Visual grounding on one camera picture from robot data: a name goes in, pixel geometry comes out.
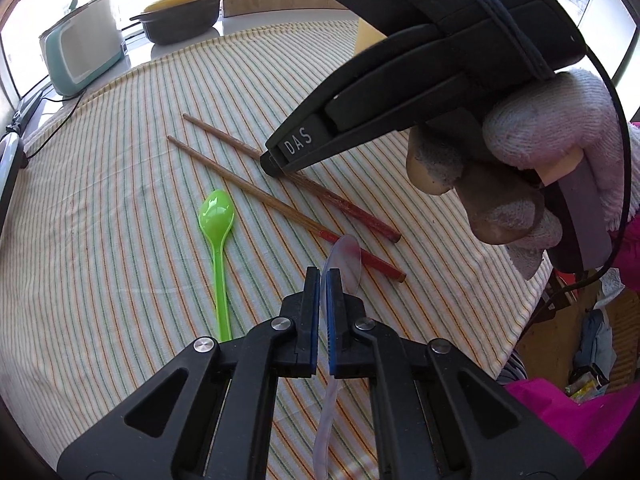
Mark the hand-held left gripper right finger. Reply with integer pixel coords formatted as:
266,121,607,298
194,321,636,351
326,269,586,480

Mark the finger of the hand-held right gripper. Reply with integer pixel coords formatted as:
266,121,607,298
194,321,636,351
260,25,481,178

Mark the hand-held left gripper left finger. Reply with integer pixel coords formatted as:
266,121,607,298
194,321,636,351
57,266,321,480

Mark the clear plastic spoon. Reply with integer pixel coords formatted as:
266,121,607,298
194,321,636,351
314,234,362,480

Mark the red-ended brown wooden chopstick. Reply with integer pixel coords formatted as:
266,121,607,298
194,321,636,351
167,135,407,283
182,113,403,244

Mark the green plastic spoon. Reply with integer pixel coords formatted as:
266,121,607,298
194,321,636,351
198,189,236,342

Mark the person's right hand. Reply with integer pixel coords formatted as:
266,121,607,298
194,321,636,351
406,67,640,281

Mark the black cooking pot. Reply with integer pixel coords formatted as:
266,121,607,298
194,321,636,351
130,0,232,46

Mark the striped table cloth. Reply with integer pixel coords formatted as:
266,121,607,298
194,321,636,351
0,20,556,480

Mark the pink clothing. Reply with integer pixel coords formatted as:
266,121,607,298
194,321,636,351
502,210,640,472

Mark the blue cloth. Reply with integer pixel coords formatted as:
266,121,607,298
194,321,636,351
574,309,617,377

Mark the teal and white toaster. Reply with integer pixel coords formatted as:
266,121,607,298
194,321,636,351
39,0,126,99

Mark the black power strip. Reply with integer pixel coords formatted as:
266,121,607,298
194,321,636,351
10,92,46,134

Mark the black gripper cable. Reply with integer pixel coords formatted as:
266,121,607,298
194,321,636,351
530,42,632,322

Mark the black power cable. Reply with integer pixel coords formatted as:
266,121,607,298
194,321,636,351
24,87,89,162

